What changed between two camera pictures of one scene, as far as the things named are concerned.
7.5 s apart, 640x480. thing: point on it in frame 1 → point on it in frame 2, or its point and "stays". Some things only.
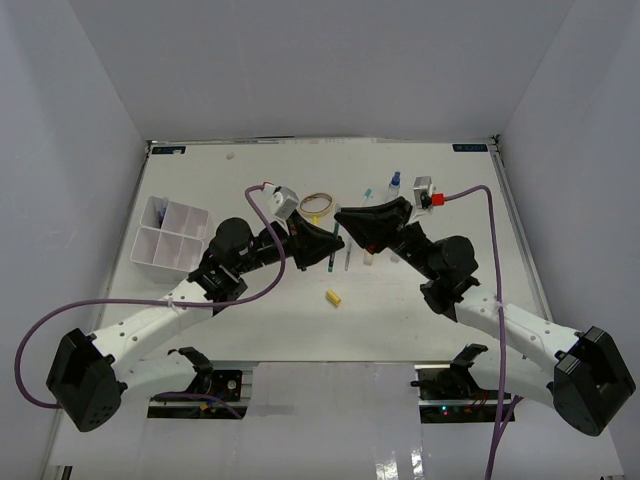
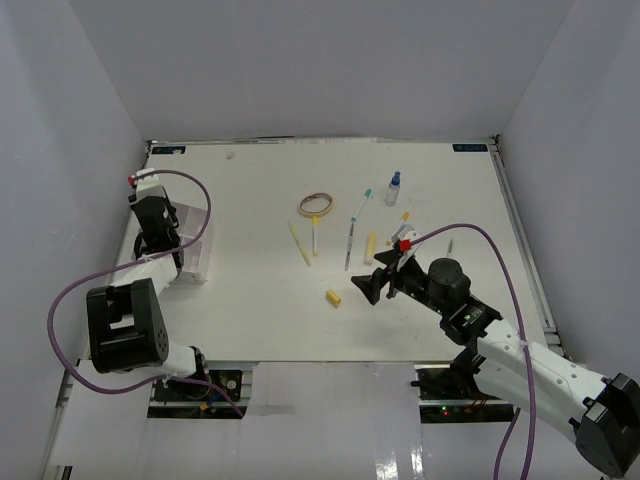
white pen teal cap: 367,194 stays
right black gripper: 378,227 → 371,285
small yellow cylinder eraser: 333,297 stays
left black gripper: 303,236 → 132,206
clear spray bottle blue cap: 394,185 stays
